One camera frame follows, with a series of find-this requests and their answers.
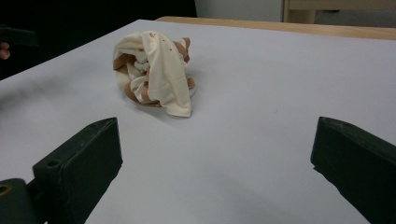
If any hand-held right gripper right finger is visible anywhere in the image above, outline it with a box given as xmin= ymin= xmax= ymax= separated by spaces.
xmin=310 ymin=116 xmax=396 ymax=224

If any cream and brown cloth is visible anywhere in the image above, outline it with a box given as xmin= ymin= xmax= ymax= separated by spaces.
xmin=112 ymin=30 xmax=197 ymax=119

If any light wooden table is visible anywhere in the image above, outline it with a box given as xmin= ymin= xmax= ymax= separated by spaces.
xmin=154 ymin=16 xmax=396 ymax=41

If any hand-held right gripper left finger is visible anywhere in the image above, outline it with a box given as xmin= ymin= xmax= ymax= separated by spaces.
xmin=26 ymin=117 xmax=123 ymax=224

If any wooden furniture frame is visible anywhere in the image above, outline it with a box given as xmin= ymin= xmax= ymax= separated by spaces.
xmin=282 ymin=0 xmax=396 ymax=25

